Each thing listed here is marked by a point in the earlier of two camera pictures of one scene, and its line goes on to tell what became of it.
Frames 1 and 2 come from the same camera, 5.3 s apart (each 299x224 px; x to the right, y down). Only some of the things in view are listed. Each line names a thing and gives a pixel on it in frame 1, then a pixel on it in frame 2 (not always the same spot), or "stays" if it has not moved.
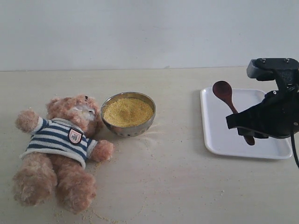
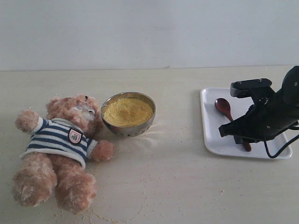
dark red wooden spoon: (223, 90) → (223, 104)
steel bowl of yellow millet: (128, 114) stays
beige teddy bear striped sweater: (53, 164) stays
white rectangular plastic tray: (219, 138) stays
